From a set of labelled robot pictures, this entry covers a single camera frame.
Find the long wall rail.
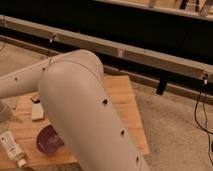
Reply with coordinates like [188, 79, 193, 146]
[0, 15, 213, 96]

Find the wooden low table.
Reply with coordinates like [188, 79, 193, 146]
[9, 76, 150, 167]

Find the white lotion bottle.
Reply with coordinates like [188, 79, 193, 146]
[0, 131, 27, 168]

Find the black rectangular remote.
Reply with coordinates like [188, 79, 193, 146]
[31, 95, 40, 103]

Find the dark purple ceramic bowl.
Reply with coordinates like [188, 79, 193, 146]
[36, 125, 64, 154]

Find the black power cable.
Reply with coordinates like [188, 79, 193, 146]
[43, 34, 56, 61]

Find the black cable right side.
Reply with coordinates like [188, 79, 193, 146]
[194, 74, 213, 161]

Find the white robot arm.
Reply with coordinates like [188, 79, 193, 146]
[0, 49, 150, 171]

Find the white sponge block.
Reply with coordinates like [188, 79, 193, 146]
[31, 103, 44, 121]

